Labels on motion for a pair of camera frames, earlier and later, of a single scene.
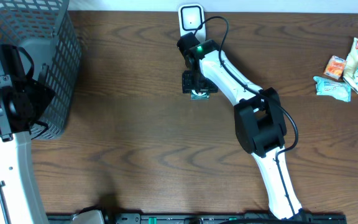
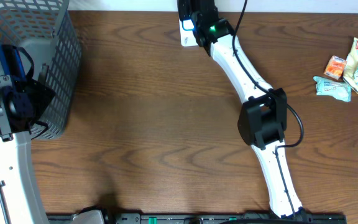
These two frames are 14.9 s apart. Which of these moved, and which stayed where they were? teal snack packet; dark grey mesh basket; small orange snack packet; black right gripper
Moved: black right gripper
Stayed: teal snack packet; dark grey mesh basket; small orange snack packet
